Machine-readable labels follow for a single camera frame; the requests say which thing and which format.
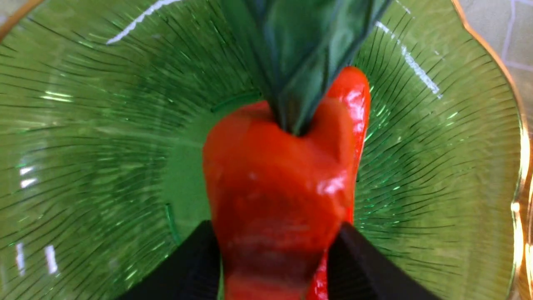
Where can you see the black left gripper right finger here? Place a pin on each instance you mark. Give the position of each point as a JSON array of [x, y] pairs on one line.
[[356, 270]]

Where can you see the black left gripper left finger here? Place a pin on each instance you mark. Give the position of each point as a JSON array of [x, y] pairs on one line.
[[191, 272]]

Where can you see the orange toy carrot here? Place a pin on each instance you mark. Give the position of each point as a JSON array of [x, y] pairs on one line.
[[277, 171], [353, 90]]

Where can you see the green ribbed plastic plate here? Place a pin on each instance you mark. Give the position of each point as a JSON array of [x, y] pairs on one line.
[[105, 105]]

